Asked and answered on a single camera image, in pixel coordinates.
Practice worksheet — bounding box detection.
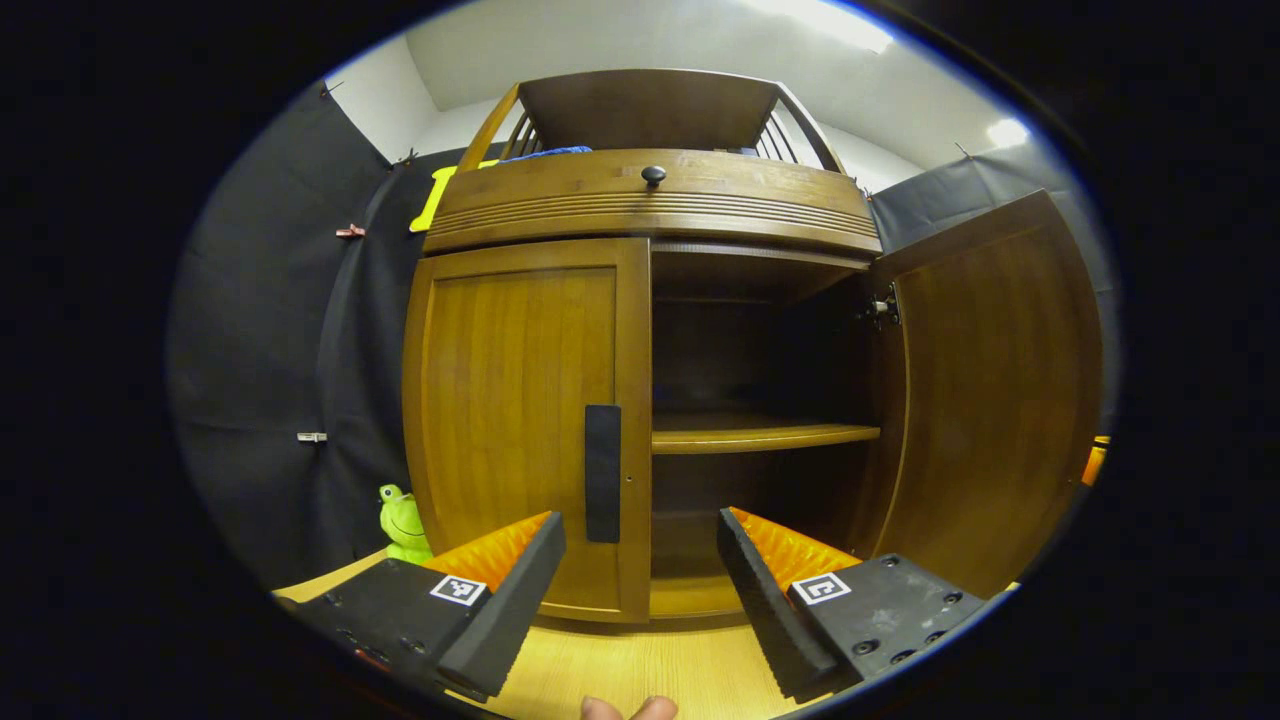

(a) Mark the green frog plush toy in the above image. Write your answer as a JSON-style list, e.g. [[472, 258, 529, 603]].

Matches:
[[378, 484, 434, 566]]

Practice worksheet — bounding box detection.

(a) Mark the wooden cabinet drawer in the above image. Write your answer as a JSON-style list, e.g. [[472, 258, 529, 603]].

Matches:
[[424, 148, 883, 256]]

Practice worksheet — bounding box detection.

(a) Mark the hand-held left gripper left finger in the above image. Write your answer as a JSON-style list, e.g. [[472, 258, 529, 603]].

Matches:
[[272, 510, 567, 703]]

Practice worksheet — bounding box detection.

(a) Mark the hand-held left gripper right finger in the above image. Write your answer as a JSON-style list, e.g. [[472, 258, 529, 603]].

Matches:
[[716, 506, 991, 701]]

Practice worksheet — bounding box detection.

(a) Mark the wooden double-door shoe cabinet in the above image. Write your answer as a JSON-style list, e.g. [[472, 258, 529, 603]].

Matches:
[[400, 68, 1106, 626]]

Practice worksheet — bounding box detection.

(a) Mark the wooden shoe cabinet door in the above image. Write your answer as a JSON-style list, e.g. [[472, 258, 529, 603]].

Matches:
[[402, 237, 653, 624], [868, 188, 1106, 601]]

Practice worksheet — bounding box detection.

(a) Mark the black door handle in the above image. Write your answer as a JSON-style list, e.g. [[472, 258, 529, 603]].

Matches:
[[584, 404, 623, 544]]

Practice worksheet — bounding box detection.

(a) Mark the wooden cabinet shelf board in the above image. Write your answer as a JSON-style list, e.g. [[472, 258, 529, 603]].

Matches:
[[652, 420, 881, 456]]

